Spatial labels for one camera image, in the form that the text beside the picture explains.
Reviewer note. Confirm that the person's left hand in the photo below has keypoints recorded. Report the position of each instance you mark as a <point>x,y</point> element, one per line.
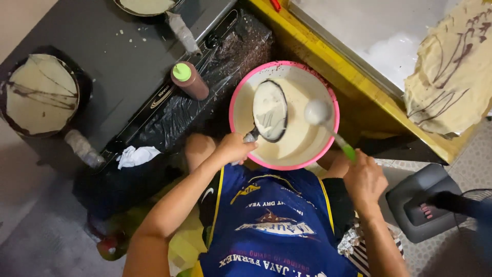
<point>232,148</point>

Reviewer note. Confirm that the person's right hand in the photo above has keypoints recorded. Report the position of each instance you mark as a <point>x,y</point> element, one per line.
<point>365,182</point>

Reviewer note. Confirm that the person's right fingers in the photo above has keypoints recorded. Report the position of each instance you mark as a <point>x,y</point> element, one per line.
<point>355,163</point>

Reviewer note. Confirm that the person's left fingers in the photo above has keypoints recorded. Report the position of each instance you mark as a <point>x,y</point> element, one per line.
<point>250,147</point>

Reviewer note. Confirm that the small black batter-coated pan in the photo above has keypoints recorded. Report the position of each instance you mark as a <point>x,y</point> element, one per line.
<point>270,111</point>

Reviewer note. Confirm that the person's right leg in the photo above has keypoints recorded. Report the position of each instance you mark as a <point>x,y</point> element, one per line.
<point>334,165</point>

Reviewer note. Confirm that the person's leg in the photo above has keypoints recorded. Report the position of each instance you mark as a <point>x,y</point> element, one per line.
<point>334,165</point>
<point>199,150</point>

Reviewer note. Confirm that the yellow wooden table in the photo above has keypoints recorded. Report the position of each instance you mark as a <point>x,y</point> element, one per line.
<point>369,115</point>

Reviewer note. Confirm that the person's left leg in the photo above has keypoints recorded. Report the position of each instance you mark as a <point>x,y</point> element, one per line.
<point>199,150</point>

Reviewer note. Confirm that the pink basin of batter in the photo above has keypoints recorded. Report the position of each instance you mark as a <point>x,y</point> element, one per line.
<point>303,146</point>

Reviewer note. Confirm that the grey standing fan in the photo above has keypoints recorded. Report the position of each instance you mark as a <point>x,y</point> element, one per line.
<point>415,196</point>

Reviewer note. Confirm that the brown squeeze bottle green cap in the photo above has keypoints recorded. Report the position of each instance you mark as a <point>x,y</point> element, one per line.
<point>191,81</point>

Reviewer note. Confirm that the striped cloth with foil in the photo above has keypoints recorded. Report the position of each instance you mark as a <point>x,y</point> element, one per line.
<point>357,254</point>

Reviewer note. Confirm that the black plastic sheet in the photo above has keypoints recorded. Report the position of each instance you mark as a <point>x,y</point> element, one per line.
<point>234,54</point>

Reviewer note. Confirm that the crumpled white tissue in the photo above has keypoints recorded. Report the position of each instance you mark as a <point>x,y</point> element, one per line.
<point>134,156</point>

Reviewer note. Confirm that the yellow-green plastic stool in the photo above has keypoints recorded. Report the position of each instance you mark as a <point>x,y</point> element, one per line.
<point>186,246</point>

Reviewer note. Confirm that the steel tray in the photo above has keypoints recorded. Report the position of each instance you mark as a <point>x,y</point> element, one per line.
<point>369,34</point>

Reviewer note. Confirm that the stack of chocolate-streaked crepes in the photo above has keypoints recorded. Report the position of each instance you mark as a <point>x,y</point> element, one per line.
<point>453,77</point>

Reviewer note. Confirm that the small red object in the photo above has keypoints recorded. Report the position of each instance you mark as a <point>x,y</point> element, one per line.
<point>275,4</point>

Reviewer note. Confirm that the black gas stove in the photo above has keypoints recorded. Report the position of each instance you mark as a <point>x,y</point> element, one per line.
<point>123,65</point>

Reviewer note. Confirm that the red and green sandal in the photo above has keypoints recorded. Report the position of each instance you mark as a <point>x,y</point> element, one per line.
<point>105,242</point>

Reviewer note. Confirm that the plain pale crepe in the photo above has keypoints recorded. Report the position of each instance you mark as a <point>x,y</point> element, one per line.
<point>146,5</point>

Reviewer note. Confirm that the crepe with chocolate streaks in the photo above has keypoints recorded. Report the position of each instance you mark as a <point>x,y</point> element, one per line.
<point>40,94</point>

